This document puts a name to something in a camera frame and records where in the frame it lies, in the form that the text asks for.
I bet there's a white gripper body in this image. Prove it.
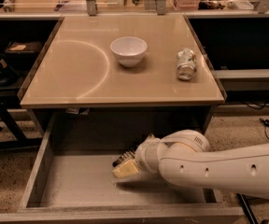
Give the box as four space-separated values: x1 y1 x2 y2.
135 137 168 173

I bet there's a black rxbar chocolate wrapper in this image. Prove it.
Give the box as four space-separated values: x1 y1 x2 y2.
112 145 138 167

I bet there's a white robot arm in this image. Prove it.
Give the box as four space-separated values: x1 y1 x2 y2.
113 130 269 199

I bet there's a beige counter cabinet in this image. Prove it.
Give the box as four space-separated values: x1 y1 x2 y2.
21 15 224 135

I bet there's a grey open top drawer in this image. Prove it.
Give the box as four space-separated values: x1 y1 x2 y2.
0 108 243 224

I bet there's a crushed silver can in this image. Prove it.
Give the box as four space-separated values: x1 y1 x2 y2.
176 48 197 80

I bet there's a white ceramic bowl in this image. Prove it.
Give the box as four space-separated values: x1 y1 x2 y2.
110 36 148 67

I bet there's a black floor pole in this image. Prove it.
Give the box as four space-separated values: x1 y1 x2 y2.
236 194 259 224

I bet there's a black metal stand left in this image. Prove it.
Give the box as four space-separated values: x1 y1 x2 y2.
0 88 42 151

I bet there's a dark box on shelf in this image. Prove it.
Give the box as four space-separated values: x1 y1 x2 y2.
5 41 43 57

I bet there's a black tool on shelf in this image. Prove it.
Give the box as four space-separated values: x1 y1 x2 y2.
0 54 19 86

